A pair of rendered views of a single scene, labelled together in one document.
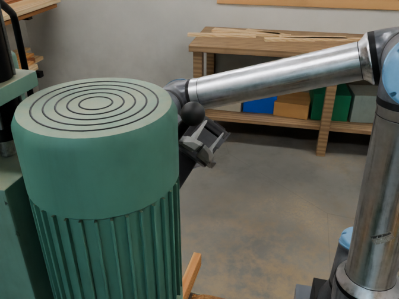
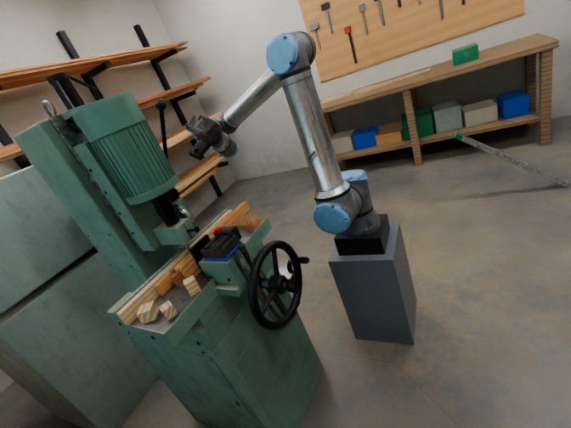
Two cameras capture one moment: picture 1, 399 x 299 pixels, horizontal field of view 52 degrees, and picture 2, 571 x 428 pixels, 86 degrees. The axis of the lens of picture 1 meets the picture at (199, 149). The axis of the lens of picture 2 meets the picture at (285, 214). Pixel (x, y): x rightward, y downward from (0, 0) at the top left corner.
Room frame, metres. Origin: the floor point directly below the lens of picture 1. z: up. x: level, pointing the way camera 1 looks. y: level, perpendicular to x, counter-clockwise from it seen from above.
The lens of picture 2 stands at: (-0.43, -0.61, 1.42)
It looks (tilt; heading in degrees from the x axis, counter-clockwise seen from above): 25 degrees down; 21
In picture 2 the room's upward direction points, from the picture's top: 22 degrees counter-clockwise
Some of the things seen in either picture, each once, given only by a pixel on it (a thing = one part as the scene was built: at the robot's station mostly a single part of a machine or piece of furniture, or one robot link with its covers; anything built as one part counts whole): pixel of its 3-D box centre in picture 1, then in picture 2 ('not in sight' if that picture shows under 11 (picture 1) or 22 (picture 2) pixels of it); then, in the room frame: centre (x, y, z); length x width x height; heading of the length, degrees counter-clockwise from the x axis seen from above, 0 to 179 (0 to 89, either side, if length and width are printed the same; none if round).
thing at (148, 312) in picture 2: not in sight; (148, 312); (0.14, 0.14, 0.92); 0.04 x 0.04 x 0.04; 18
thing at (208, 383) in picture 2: not in sight; (231, 350); (0.44, 0.23, 0.35); 0.58 x 0.45 x 0.71; 74
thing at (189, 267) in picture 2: not in sight; (202, 256); (0.38, 0.05, 0.93); 0.20 x 0.02 x 0.07; 164
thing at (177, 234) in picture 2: not in sight; (176, 233); (0.42, 0.13, 1.03); 0.14 x 0.07 x 0.09; 74
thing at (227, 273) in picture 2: not in sight; (230, 260); (0.35, -0.07, 0.91); 0.15 x 0.14 x 0.09; 164
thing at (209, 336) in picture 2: not in sight; (192, 286); (0.44, 0.23, 0.76); 0.57 x 0.45 x 0.09; 74
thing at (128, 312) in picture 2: not in sight; (187, 256); (0.41, 0.13, 0.92); 0.60 x 0.02 x 0.05; 164
